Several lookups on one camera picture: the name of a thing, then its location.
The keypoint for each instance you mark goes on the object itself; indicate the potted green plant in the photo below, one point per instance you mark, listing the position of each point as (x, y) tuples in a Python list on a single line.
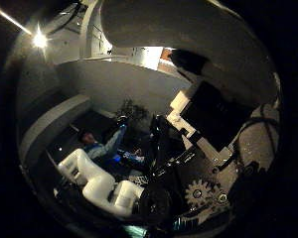
[(133, 110)]

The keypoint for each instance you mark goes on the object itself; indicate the glowing teal screen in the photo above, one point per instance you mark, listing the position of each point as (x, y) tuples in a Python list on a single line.
[(135, 230)]

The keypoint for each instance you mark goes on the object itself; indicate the person in blue jacket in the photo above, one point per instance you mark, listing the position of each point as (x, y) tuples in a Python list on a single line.
[(102, 145)]

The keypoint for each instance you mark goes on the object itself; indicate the bright ceiling lamp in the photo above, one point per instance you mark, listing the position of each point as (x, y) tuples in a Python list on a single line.
[(39, 40)]

